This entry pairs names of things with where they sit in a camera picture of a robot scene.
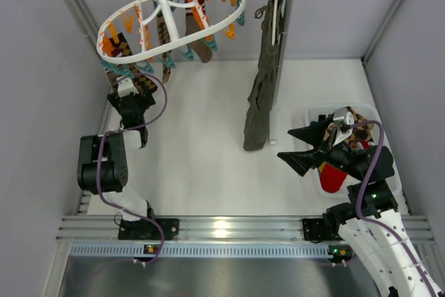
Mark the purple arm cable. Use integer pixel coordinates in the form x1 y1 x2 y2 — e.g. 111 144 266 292
96 74 168 265
350 120 442 297

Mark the large yellow brown argyle sock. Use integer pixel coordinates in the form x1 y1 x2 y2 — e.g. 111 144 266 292
323 107 376 148

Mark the olive green hanging garment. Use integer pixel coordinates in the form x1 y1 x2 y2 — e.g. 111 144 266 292
243 0 283 152

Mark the plain brown sock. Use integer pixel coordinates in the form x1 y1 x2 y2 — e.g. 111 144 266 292
185 8 213 63
104 68 120 86

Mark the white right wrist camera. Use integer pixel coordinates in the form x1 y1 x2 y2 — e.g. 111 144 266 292
330 107 355 147

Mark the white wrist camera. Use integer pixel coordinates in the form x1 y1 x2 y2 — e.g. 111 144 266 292
116 77 139 98
330 107 355 147

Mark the pile of colourful socks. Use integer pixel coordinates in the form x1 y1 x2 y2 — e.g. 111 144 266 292
309 112 376 194

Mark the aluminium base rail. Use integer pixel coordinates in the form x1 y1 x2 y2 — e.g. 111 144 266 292
57 215 432 242

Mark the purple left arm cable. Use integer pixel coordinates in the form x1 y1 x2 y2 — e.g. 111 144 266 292
96 74 168 265

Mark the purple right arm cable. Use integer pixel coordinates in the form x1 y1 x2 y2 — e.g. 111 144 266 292
350 120 442 297

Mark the tan brown argyle sock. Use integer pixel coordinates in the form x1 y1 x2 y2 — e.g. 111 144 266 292
156 15 173 84

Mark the white oval clip hanger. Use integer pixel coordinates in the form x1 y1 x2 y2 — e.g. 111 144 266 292
96 0 246 65

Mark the white slotted cable duct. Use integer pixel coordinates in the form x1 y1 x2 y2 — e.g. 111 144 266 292
70 242 351 259

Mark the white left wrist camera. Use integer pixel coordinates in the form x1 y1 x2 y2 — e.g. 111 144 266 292
116 77 139 98

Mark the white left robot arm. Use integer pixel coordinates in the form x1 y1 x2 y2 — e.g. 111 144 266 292
76 93 161 240

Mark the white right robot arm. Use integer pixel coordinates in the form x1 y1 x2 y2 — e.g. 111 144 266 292
278 115 444 296

